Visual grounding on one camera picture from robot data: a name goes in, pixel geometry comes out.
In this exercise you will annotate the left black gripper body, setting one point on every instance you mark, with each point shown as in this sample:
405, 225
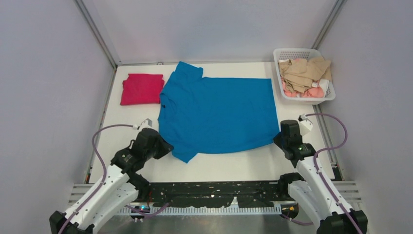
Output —
159, 151

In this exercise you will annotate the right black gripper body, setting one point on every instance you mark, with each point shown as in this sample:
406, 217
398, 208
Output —
280, 141

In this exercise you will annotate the blue t-shirt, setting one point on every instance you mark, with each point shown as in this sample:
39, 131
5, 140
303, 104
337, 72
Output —
206, 115

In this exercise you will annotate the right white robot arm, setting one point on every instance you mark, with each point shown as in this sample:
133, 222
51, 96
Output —
327, 208

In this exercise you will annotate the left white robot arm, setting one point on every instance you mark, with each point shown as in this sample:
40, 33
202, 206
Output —
119, 186

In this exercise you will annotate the pink t-shirt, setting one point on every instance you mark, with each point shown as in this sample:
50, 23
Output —
313, 92

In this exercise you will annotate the folded red t-shirt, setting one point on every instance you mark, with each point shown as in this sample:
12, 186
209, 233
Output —
142, 89

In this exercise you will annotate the white plastic laundry basket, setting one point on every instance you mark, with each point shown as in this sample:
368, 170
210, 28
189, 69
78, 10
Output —
297, 53

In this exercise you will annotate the beige t-shirt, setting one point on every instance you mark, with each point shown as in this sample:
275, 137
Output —
301, 74

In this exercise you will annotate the black taped mounting plate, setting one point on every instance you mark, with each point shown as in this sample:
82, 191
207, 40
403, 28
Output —
248, 194

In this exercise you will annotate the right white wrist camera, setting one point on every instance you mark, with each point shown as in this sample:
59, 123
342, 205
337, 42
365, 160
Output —
305, 124

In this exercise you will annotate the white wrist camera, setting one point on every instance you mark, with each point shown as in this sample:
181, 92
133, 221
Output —
305, 124
147, 123

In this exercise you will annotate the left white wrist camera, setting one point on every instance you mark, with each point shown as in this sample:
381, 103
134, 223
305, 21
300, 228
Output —
147, 123

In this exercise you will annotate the aluminium frame rail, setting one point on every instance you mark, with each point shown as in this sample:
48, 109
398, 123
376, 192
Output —
287, 207

